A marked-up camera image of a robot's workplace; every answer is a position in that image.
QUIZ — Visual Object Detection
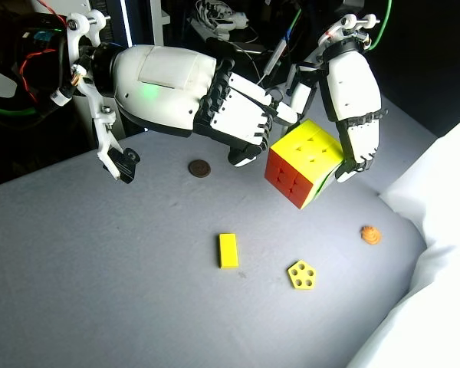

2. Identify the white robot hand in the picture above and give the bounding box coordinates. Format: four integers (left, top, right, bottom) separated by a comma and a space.
287, 48, 388, 184
110, 44, 301, 168

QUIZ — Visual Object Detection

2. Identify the large colourful puzzle cube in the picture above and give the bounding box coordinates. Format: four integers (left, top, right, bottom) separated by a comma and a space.
264, 118, 346, 211

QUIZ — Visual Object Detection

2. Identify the dark chocolate sandwich cookie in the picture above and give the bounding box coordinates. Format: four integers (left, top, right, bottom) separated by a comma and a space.
187, 159, 212, 179

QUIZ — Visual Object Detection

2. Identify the spare white robotic hand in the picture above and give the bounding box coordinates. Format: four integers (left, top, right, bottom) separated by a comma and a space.
189, 0, 250, 41

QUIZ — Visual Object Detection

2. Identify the orange swirl cookie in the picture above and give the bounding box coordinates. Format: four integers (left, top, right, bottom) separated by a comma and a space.
360, 225, 383, 245

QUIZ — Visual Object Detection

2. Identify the yellow rectangular block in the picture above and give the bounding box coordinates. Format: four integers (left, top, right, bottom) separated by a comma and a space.
218, 232, 240, 270

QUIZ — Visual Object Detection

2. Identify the grey table cloth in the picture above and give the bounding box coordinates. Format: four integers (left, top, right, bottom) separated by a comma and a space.
0, 91, 438, 368

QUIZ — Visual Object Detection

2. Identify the yellow pentagon block with holes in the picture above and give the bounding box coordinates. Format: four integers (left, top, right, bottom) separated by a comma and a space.
287, 259, 317, 291

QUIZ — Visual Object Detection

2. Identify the white backdrop sheet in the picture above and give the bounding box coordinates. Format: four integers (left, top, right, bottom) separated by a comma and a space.
344, 109, 460, 368

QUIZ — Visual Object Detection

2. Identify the white frame post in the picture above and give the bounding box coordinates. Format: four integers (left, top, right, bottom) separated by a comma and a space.
119, 0, 172, 47

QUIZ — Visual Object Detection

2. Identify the green cable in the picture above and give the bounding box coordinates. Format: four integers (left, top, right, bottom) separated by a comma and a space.
367, 0, 394, 52

